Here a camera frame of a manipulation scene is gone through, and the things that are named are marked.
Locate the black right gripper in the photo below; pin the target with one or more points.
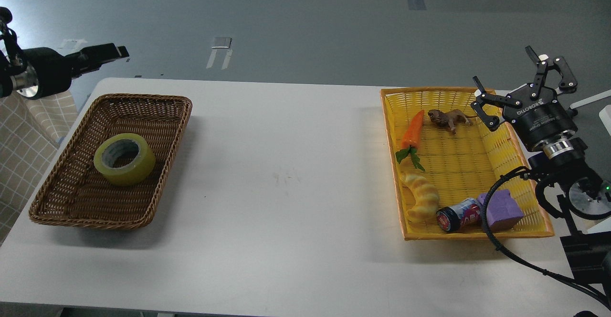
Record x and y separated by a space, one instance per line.
542 116

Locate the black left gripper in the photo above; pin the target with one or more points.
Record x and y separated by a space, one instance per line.
55 72

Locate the yellow tape roll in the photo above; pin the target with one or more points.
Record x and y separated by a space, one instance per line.
114 148

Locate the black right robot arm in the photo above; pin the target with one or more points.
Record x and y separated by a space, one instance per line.
565 185

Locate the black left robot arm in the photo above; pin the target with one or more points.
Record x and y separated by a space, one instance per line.
15 72

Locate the beige checkered cloth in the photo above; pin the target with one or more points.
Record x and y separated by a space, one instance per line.
30 134

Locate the yellow plastic basket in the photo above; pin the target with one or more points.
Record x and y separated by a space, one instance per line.
459 166

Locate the purple foam block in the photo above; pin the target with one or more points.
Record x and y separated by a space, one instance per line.
503 211

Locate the brown wicker basket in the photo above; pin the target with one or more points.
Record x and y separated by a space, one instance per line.
76 194

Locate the small red blue can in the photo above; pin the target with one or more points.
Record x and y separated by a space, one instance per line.
455 217

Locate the orange toy carrot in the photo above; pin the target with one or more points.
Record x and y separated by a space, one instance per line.
411 142

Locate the yellow toy croissant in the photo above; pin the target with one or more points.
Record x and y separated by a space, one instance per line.
426 197

